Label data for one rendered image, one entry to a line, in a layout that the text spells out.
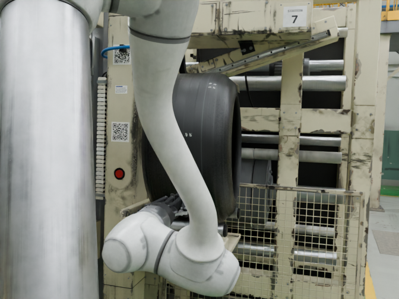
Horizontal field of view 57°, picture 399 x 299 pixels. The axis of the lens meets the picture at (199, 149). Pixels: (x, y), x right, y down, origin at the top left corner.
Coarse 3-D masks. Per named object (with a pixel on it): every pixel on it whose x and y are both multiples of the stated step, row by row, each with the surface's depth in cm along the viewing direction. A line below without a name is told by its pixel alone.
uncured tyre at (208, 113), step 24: (216, 72) 132; (192, 96) 118; (216, 96) 118; (192, 120) 114; (216, 120) 114; (240, 120) 154; (144, 144) 119; (192, 144) 113; (216, 144) 113; (240, 144) 157; (144, 168) 120; (216, 168) 114; (240, 168) 155; (168, 192) 119; (216, 192) 116
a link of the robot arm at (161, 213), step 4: (144, 208) 91; (148, 208) 91; (152, 208) 91; (156, 208) 91; (160, 208) 92; (152, 212) 88; (156, 212) 89; (160, 212) 90; (164, 212) 92; (156, 216) 88; (160, 216) 89; (164, 216) 91; (168, 216) 92; (160, 220) 88; (164, 220) 90; (168, 220) 92; (164, 224) 89; (168, 224) 91
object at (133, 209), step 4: (144, 200) 148; (148, 200) 148; (136, 204) 139; (140, 204) 140; (144, 204) 143; (124, 208) 131; (128, 208) 132; (132, 208) 133; (136, 208) 136; (140, 208) 139; (120, 212) 129; (124, 212) 128; (128, 212) 130; (132, 212) 133; (136, 212) 136; (120, 216) 129; (124, 216) 128; (120, 220) 129
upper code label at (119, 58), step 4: (116, 44) 139; (128, 44) 137; (116, 52) 139; (120, 52) 138; (128, 52) 138; (116, 56) 139; (120, 56) 139; (124, 56) 138; (128, 56) 138; (116, 60) 139; (120, 60) 139; (124, 60) 138; (128, 60) 138; (116, 64) 139; (120, 64) 139; (124, 64) 138; (128, 64) 138
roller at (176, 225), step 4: (176, 220) 128; (180, 220) 128; (184, 220) 128; (188, 220) 128; (172, 224) 128; (176, 224) 127; (180, 224) 127; (184, 224) 127; (188, 224) 126; (220, 224) 125; (224, 224) 125; (172, 228) 128; (176, 228) 127; (180, 228) 127; (220, 228) 123; (224, 228) 123; (220, 232) 123; (224, 232) 123; (224, 236) 123
